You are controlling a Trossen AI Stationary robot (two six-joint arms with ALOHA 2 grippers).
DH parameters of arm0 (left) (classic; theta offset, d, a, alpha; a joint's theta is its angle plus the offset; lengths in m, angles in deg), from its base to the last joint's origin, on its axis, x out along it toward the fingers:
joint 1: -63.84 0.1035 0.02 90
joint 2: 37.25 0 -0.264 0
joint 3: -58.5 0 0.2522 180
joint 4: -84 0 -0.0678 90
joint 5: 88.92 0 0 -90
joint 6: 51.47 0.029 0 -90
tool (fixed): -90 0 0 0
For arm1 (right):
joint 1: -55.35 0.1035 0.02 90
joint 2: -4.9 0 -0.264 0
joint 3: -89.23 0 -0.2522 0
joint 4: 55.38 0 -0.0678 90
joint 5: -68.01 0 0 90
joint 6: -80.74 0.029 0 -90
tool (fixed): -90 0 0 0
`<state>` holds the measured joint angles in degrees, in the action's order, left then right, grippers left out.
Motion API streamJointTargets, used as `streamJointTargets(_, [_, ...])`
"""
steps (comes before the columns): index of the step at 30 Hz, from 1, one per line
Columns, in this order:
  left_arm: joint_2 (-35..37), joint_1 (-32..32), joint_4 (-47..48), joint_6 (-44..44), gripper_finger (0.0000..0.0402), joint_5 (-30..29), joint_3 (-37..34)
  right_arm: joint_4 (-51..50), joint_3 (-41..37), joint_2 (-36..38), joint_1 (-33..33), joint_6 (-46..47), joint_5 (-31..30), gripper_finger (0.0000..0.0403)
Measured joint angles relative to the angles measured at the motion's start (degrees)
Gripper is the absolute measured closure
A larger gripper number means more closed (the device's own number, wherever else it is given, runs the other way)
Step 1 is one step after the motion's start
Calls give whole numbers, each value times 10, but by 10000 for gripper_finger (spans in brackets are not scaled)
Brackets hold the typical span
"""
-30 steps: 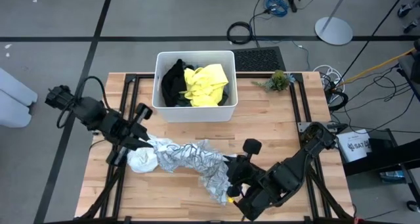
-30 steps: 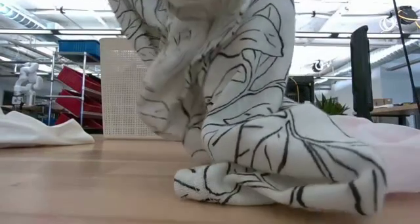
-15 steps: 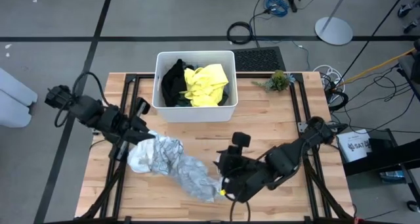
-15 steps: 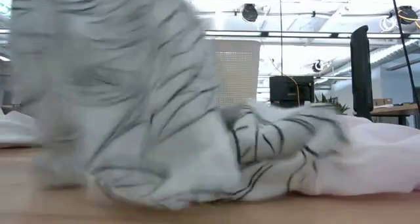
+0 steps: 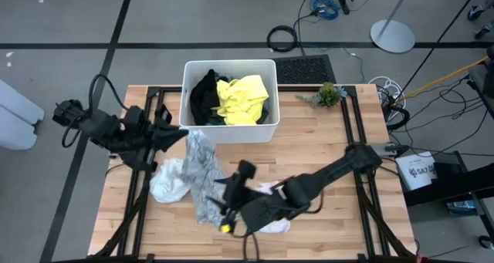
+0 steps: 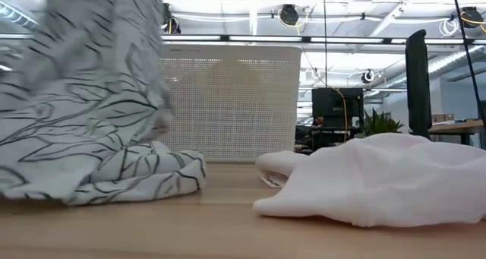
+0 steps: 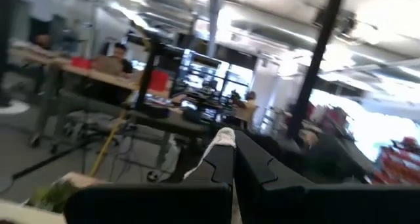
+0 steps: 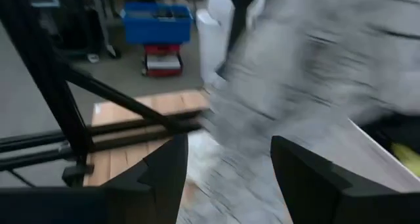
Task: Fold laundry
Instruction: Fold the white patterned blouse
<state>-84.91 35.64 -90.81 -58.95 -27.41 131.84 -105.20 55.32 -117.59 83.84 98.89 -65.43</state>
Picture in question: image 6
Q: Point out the thin black slanted pole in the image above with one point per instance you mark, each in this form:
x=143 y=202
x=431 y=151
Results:
x=469 y=61

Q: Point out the green potted plant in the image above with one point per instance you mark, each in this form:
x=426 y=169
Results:
x=379 y=126

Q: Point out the black computer monitor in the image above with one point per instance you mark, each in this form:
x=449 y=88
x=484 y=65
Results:
x=326 y=101

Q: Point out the wooden desk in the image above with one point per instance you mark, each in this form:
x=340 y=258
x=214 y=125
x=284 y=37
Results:
x=459 y=127

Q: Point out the white paper tag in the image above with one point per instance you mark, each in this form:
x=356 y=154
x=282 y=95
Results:
x=272 y=181

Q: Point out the white black leaf-print cloth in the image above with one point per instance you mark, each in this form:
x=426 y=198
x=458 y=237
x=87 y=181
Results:
x=76 y=137

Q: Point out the pale pink cloth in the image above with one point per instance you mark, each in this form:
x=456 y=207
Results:
x=379 y=175

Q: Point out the cardboard box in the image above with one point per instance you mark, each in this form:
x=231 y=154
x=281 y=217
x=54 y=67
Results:
x=442 y=117

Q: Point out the white perforated laundry basket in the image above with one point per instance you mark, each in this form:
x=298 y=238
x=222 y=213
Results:
x=228 y=107

